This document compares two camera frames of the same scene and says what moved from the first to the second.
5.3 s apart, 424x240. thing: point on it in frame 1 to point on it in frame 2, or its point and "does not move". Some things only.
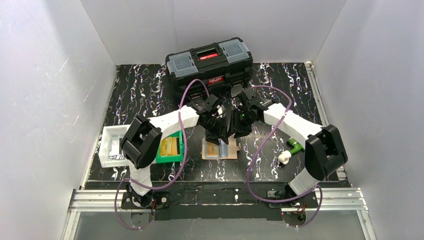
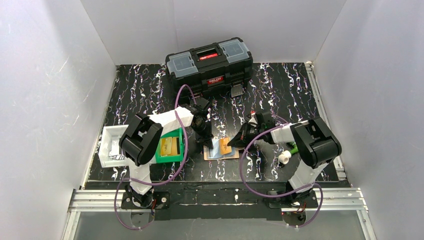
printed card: x=114 y=153 does not move
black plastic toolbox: x=219 y=65 does not move
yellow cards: x=168 y=146 does not move
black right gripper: x=240 y=129 to x=248 y=131
